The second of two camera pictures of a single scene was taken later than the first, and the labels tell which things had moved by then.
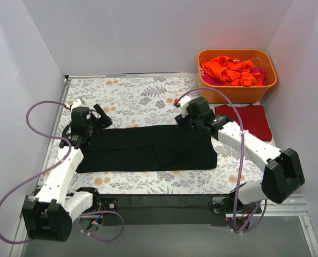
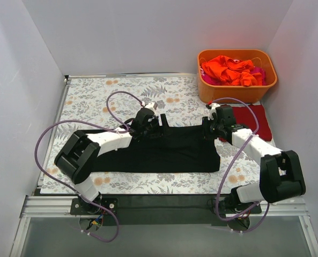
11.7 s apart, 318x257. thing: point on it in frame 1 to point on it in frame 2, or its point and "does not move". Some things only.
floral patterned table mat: [145, 99] does not move
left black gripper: [95, 121] to [153, 128]
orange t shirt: [231, 72] does not move
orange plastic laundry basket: [243, 76] does not move
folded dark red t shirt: [253, 118] does not move
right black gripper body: [185, 122] to [212, 126]
